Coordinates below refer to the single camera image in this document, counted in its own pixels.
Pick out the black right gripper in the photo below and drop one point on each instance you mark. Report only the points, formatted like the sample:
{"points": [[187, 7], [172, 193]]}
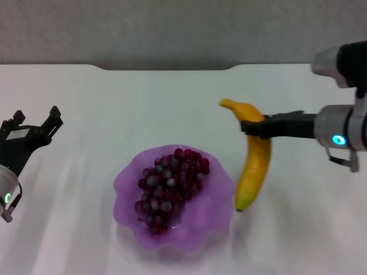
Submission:
{"points": [[295, 127]]}

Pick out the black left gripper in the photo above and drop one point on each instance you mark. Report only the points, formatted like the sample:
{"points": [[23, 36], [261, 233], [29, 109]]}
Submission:
{"points": [[20, 143]]}

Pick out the yellow banana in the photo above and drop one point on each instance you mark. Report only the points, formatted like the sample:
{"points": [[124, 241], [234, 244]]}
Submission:
{"points": [[253, 172]]}

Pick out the dark red grape bunch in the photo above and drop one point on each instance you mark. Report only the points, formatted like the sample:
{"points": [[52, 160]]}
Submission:
{"points": [[169, 186]]}

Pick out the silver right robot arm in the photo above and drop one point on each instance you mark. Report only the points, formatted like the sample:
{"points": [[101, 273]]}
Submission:
{"points": [[344, 126]]}

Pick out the purple wavy plastic bowl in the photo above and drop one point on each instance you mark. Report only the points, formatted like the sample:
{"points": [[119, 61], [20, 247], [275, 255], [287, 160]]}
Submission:
{"points": [[200, 217]]}

